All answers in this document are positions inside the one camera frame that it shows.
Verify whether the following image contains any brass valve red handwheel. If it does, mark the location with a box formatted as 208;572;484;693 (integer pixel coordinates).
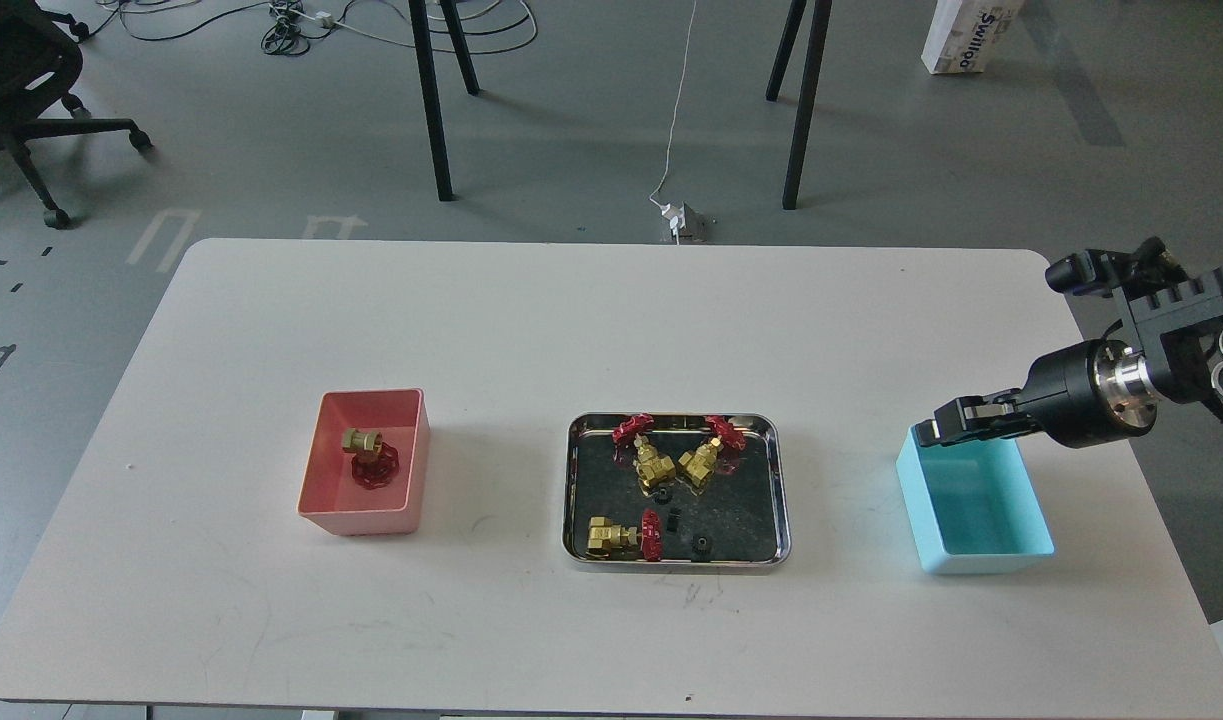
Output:
341;427;401;489

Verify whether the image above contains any floor power socket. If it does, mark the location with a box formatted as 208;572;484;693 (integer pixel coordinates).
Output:
660;202;711;244

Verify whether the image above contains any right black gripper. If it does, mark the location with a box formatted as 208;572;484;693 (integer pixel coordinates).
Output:
914;392;1033;447

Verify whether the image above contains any brass valve top left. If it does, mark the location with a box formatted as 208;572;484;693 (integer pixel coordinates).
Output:
612;413;678;496

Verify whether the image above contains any black table leg rear left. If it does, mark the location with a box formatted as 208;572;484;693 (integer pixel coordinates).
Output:
439;1;479;97

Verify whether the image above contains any white cardboard box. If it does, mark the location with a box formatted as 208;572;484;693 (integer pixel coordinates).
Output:
921;1;1024;76

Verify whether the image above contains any light blue plastic box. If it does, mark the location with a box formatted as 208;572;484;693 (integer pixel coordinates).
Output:
896;429;1055;575

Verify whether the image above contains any pink plastic box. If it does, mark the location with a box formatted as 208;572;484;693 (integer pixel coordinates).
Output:
297;389;430;535

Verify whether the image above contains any brass valve bottom left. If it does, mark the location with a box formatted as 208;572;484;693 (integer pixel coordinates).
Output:
585;509;663;562

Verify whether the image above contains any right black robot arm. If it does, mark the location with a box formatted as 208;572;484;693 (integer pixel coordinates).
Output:
912;237;1223;447

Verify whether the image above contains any black table leg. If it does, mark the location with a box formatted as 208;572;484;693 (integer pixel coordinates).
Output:
439;1;479;97
766;0;807;101
781;1;832;210
407;0;455;202

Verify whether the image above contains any brass valve top right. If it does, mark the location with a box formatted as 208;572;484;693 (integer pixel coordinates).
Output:
679;414;747;496

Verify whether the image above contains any black office chair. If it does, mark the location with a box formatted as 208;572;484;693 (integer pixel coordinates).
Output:
0;1;150;229

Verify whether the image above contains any white power cable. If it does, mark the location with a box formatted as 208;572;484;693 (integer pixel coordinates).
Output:
649;0;700;216

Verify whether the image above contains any black table leg rear right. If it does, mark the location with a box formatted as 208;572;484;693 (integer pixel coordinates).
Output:
766;0;807;101

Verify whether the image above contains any shiny metal tray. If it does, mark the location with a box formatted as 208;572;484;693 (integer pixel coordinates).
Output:
563;413;791;571

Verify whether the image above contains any black cable bundle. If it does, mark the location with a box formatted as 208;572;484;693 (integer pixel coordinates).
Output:
95;0;538;57

